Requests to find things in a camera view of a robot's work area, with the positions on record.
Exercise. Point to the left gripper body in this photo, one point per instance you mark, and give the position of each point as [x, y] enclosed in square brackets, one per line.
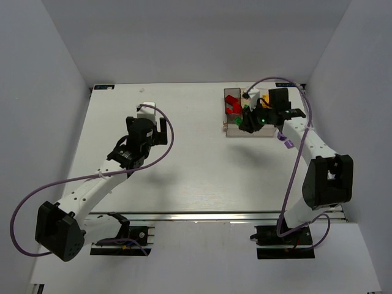
[158, 135]

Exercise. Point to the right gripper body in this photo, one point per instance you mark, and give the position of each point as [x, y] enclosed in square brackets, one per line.
[250, 121]

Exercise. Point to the green lego plate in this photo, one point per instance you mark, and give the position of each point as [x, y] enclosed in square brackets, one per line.
[238, 121]

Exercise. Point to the red long lego brick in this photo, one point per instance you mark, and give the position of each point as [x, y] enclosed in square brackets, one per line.
[231, 100]

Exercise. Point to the yellow rounded lego brick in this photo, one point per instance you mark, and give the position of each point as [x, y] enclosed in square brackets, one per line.
[265, 100]

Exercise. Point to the purple small lego brick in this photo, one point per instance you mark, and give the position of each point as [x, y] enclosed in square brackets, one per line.
[289, 144]

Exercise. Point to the purple rounded lego brick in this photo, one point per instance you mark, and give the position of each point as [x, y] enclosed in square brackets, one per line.
[281, 137]

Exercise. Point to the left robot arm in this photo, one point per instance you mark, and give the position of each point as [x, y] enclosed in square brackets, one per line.
[64, 227]

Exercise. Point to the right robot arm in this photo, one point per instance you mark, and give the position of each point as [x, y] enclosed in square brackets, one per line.
[329, 178]

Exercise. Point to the amber container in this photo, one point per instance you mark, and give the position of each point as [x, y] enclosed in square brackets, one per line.
[243, 99]

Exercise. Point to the long clear tray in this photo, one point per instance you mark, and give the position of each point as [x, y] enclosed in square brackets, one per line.
[232, 130]

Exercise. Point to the smoky grey container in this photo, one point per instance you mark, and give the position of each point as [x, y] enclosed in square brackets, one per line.
[234, 92]

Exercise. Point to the right corner label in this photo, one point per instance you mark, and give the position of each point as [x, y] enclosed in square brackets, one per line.
[285, 85]

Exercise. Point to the corner label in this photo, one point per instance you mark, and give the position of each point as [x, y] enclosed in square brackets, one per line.
[103, 87]
[285, 85]

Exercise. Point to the left corner label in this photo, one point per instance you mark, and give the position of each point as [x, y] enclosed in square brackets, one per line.
[103, 87]

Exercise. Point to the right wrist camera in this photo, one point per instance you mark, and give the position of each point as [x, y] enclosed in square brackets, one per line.
[252, 95]

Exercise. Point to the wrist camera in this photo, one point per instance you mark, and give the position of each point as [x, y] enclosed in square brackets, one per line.
[147, 111]
[252, 95]

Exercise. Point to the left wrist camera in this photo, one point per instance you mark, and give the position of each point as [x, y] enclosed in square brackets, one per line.
[147, 111]

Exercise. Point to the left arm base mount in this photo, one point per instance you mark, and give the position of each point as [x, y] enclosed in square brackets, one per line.
[128, 239]

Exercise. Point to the aluminium table rail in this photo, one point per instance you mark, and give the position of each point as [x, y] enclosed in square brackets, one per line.
[203, 216]

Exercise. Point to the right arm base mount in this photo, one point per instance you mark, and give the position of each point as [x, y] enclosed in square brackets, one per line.
[272, 247]

